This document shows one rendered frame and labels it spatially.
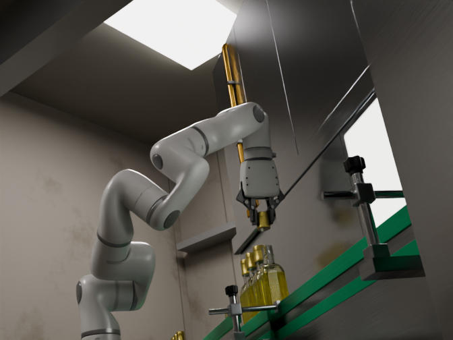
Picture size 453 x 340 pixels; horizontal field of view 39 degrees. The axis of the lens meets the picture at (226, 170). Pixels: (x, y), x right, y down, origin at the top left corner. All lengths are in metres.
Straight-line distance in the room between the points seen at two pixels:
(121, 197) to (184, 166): 0.16
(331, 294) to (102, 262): 0.57
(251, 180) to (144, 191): 0.34
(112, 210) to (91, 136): 4.06
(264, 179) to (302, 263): 0.25
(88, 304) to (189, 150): 0.45
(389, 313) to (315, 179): 0.70
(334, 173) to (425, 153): 0.94
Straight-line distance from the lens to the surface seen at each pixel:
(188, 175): 1.43
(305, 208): 1.73
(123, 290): 1.63
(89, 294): 1.61
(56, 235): 4.90
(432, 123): 0.63
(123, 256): 1.54
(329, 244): 1.60
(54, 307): 4.72
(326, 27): 1.71
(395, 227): 1.03
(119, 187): 1.48
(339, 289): 1.22
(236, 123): 1.57
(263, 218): 1.68
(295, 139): 1.86
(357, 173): 0.90
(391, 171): 1.35
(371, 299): 1.08
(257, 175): 1.69
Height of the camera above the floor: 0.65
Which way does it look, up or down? 25 degrees up
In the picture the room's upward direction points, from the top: 9 degrees counter-clockwise
